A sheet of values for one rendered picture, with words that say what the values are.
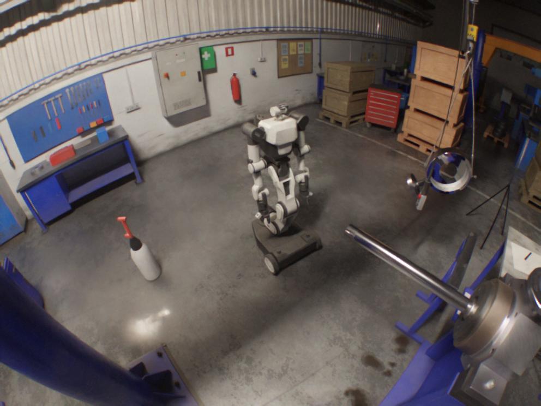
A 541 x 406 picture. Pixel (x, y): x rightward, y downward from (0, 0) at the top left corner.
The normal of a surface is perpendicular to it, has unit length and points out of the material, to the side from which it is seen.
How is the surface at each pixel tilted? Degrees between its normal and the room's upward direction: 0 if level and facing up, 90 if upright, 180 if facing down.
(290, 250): 0
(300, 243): 0
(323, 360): 0
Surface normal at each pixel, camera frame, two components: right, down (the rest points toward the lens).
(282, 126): 0.36, -0.19
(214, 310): -0.04, -0.78
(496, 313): -0.42, -0.44
